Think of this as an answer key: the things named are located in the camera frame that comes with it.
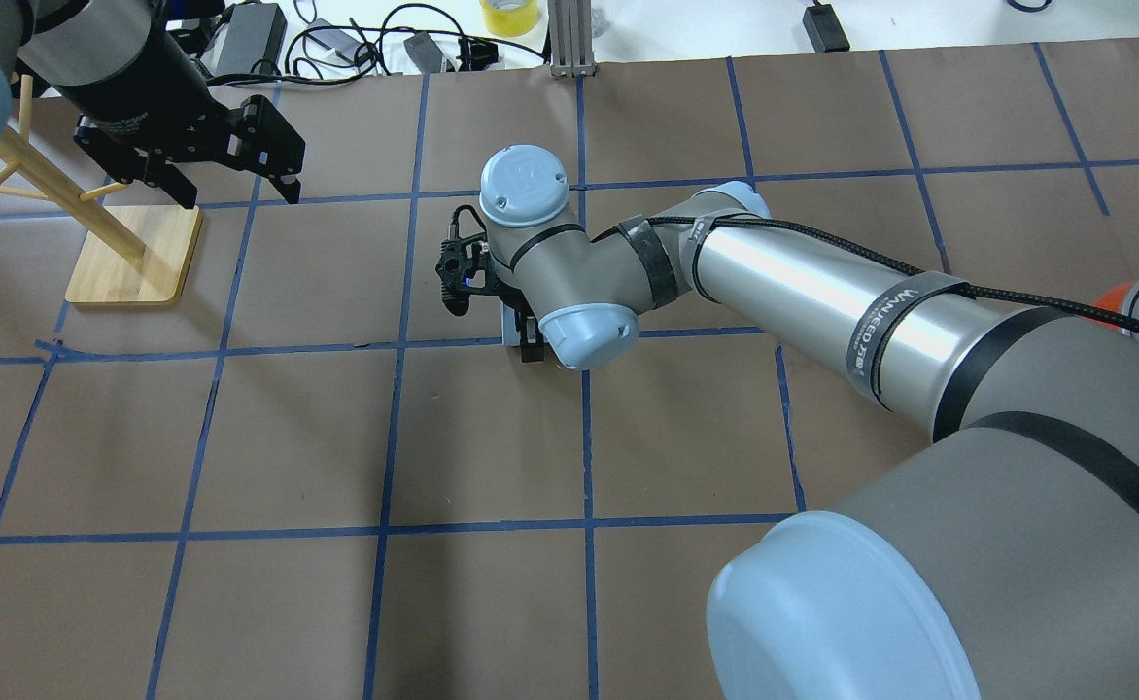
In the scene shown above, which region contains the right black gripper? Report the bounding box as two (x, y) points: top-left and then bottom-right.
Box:
(480, 242), (544, 364)

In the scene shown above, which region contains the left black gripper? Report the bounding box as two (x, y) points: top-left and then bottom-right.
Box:
(72, 19), (306, 209)

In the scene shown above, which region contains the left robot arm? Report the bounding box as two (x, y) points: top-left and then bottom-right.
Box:
(0, 1), (306, 208)

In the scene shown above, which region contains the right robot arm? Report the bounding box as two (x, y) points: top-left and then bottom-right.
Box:
(480, 145), (1139, 699)

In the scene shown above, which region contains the wooden mug tree stand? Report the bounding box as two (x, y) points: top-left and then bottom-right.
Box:
(0, 74), (202, 307)

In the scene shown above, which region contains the yellow tape roll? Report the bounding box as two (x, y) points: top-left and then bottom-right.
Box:
(480, 0), (539, 39)

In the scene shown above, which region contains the black power adapter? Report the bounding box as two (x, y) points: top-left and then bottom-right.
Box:
(802, 1), (852, 53)

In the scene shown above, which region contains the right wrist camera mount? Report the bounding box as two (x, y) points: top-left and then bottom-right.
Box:
(435, 204), (495, 316)

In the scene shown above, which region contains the aluminium frame post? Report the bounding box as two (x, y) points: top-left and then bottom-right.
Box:
(547, 0), (598, 79)

